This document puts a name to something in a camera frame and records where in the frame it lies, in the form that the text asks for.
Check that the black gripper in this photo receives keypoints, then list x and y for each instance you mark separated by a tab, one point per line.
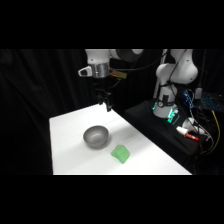
101	86

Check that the green triangle block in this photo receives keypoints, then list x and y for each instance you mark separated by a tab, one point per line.
120	154

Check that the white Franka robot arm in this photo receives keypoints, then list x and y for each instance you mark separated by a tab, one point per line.
173	71

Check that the grey metal bowl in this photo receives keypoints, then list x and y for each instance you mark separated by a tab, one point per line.
96	136

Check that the black curtain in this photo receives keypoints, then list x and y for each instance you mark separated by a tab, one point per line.
36	100

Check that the green lit controller box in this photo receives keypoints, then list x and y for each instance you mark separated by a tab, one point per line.
173	116

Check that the white round device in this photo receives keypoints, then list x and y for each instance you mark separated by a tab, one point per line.
190	122

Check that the blue backlit keyboard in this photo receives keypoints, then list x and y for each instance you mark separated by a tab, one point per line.
210	101

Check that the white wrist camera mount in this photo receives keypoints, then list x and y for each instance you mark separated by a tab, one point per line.
84	71

